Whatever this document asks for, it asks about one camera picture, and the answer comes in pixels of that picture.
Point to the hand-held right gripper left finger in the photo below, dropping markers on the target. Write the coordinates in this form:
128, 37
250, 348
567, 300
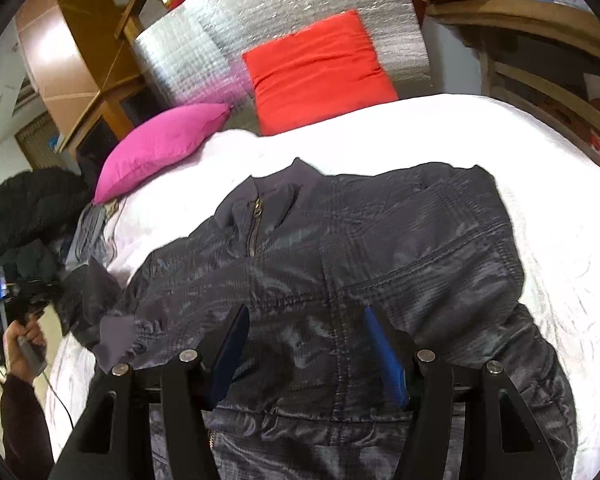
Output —
228, 355

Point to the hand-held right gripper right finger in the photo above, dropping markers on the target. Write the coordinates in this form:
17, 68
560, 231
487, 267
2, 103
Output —
386, 360

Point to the dark quilted jacket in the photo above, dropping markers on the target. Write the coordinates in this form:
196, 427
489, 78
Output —
330, 260

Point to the person's left forearm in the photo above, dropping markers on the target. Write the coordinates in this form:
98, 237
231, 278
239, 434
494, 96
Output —
25, 430

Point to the grey crumpled clothes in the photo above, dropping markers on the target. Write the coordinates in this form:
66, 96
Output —
87, 240

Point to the pile of black clothes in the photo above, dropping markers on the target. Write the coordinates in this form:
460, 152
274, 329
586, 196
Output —
20, 210

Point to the person's left hand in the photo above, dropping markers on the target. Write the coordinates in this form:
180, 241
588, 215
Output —
16, 355

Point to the pink pillow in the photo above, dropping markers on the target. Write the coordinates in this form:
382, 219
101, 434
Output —
155, 150

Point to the white bed blanket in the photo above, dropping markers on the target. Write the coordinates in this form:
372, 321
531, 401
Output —
555, 210

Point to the wooden cabinet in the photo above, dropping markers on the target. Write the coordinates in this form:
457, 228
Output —
75, 35

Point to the silver foil mat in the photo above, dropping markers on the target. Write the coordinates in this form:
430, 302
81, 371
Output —
195, 60

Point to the red pillow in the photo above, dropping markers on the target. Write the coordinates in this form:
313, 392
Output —
315, 75

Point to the wooden shelf rack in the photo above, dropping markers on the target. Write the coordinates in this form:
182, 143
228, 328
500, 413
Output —
530, 40

